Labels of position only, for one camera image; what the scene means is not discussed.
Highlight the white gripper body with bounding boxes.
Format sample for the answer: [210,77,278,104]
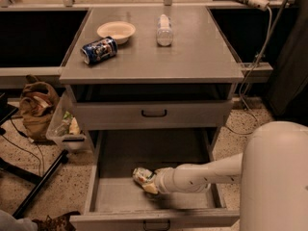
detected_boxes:
[154,167,177,193]

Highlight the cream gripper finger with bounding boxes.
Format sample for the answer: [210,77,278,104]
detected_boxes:
[141,182,159,194]

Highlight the green white 7up can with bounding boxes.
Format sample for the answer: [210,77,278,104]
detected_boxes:
[133,167,156,187]

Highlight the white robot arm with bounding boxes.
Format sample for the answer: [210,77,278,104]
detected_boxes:
[133,121,308,231]

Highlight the open middle drawer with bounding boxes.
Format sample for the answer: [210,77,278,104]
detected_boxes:
[70,128,240,231]

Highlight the closed top drawer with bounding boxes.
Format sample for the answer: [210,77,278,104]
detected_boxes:
[73,100,233,130]

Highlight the grey drawer cabinet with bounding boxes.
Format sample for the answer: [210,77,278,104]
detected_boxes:
[60,5,243,146]

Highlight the blue pepsi can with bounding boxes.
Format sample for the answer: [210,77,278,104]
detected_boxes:
[80,37,117,64]

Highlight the patterned shoe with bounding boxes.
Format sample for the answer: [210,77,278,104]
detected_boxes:
[34,211,80,231]

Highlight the clear plastic water bottle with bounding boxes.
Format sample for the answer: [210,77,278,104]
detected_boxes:
[156,14,173,46]

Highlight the brown paper bag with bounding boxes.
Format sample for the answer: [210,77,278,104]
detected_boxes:
[19,74,60,141]

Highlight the white paper bowl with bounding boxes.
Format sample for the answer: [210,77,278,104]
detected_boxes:
[96,21,136,44]

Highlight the black tripod stand legs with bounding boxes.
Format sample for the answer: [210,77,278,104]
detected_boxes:
[0,100,68,218]

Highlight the grey hanging cable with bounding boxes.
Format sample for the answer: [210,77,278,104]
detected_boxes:
[224,3,273,137]

